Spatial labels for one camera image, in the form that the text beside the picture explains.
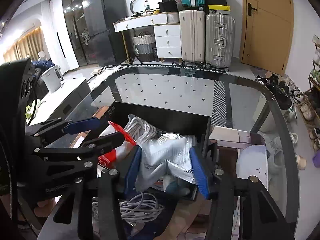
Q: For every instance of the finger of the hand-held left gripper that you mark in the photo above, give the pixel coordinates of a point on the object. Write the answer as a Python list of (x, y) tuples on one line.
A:
[(107, 141), (82, 126)]

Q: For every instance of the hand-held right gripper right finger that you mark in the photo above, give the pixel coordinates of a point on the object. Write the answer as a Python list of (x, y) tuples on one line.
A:
[(200, 175)]

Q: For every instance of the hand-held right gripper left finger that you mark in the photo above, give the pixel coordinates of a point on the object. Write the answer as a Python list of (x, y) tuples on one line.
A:
[(132, 170)]

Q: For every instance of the red white snack packet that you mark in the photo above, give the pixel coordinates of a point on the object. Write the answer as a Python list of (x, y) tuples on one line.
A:
[(120, 130)]

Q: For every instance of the black storage box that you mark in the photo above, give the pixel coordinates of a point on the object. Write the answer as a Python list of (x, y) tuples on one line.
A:
[(170, 120)]

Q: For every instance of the person's left hand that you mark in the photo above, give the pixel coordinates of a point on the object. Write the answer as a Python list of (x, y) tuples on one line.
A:
[(43, 206)]

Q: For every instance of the grey side table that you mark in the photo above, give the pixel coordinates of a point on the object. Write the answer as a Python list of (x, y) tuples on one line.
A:
[(62, 100)]

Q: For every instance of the beige slippers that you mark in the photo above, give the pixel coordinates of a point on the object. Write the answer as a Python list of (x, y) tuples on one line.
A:
[(96, 71)]

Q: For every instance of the white electric kettle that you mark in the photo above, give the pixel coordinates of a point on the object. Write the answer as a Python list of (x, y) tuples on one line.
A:
[(52, 77)]

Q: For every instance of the blue puffer jacket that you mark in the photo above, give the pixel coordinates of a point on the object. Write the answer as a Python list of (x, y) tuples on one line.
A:
[(42, 65)]

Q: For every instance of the black white patterned rug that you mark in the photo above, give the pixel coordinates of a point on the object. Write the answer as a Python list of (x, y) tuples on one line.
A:
[(220, 100)]

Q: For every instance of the glass top table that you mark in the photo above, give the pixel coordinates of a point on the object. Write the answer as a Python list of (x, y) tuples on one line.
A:
[(162, 85)]

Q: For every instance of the white table lamp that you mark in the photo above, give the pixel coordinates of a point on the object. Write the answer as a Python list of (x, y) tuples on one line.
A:
[(41, 55)]

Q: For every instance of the black tripod stand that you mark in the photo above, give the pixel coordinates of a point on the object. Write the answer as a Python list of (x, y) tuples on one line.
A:
[(135, 55)]

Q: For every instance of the glass door cabinet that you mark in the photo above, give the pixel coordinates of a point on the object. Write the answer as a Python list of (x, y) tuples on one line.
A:
[(72, 30)]

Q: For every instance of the beige curtain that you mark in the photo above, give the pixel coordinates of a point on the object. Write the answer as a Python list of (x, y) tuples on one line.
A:
[(25, 45)]

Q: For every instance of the woven laundry basket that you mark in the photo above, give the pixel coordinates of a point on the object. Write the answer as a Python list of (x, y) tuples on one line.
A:
[(143, 46)]

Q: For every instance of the black refrigerator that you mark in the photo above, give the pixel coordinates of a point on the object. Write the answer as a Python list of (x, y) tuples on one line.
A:
[(100, 25)]

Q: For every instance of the scattered pile of shoes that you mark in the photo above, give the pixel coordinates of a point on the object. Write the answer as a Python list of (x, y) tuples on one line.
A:
[(277, 85)]

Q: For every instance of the white vanity desk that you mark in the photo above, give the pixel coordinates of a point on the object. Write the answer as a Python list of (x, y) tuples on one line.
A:
[(160, 32)]

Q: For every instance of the rows of racked shoes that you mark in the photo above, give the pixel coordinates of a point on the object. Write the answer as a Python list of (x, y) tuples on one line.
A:
[(307, 111)]

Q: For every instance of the wooden shoe rack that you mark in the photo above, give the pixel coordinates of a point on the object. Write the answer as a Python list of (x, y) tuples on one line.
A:
[(303, 97)]

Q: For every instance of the beige suitcase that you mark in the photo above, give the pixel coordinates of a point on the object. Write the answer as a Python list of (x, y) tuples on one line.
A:
[(192, 36)]

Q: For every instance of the silver suitcase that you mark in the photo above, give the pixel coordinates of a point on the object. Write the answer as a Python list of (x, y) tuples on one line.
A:
[(220, 40)]

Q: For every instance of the clear water bottle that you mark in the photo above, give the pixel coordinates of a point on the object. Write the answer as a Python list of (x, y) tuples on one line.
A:
[(147, 6)]

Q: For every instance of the oval mirror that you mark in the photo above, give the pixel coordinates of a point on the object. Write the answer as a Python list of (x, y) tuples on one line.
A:
[(137, 0)]

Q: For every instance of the white ribbed container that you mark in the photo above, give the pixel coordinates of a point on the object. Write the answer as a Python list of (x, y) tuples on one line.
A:
[(172, 17)]

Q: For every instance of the black open box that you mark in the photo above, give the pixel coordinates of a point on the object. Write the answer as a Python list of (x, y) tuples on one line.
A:
[(167, 6)]

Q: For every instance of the wooden door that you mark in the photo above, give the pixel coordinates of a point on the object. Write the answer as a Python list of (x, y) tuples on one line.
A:
[(267, 22)]

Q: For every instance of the yellow black box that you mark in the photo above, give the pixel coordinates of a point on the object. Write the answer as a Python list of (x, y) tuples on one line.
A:
[(218, 8)]

